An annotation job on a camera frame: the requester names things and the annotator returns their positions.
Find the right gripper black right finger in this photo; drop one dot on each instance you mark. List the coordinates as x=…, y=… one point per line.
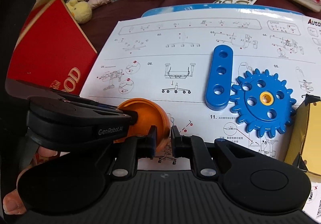
x=194, y=149

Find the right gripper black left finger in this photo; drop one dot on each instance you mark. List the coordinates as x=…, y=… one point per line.
x=130, y=151

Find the orange plastic ball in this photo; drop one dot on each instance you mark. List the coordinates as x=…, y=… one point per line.
x=149, y=114

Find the blue three-hole plastic bar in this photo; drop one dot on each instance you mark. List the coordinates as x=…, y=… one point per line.
x=217, y=94

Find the person's left hand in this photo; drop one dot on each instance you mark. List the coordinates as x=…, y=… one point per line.
x=12, y=203

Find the red open-top box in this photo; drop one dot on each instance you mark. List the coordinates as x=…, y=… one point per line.
x=52, y=50

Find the blue plastic gear wheel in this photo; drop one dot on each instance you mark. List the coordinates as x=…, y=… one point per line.
x=263, y=102

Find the white assembly instruction sheet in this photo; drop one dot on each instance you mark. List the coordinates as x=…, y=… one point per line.
x=165, y=58

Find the yellow plush duck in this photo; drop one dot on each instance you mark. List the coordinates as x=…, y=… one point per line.
x=80, y=10

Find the yellow cardboard box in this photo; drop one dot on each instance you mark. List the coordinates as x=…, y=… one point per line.
x=304, y=148

